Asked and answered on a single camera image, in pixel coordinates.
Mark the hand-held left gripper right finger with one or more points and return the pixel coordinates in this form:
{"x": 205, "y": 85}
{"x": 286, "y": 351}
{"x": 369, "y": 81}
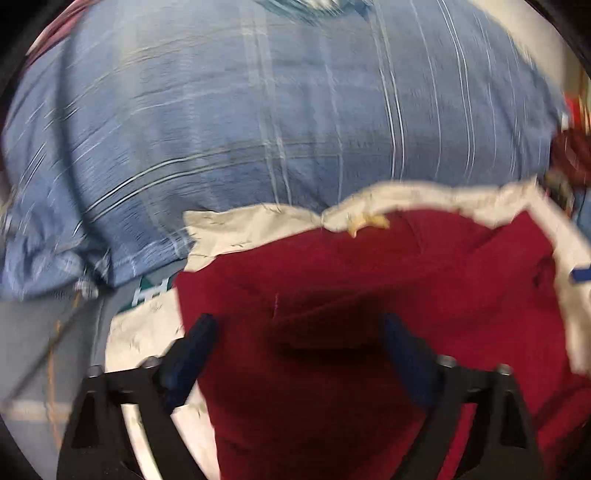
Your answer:
{"x": 401, "y": 350}

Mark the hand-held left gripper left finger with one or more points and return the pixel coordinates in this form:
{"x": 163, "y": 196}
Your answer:
{"x": 191, "y": 350}

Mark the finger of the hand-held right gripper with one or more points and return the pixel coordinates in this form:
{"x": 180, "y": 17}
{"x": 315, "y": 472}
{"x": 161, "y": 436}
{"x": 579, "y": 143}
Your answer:
{"x": 581, "y": 274}

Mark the dark red garment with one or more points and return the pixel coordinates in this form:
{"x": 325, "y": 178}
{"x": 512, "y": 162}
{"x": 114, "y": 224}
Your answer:
{"x": 332, "y": 286}

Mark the shiny red bag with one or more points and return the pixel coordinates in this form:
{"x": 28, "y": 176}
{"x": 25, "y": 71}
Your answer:
{"x": 572, "y": 152}

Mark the cream leaf-print blanket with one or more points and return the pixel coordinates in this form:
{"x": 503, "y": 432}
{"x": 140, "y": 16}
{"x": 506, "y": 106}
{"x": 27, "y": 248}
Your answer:
{"x": 231, "y": 228}

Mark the grey checked bed sheet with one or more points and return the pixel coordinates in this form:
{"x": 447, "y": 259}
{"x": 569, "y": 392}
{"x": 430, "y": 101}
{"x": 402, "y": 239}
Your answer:
{"x": 41, "y": 350}

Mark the blue plaid pillow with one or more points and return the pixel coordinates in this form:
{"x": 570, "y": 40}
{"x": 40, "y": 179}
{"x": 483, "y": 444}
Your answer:
{"x": 231, "y": 115}

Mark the pink cloth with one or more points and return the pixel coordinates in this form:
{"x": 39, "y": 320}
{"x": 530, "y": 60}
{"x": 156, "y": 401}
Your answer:
{"x": 55, "y": 23}

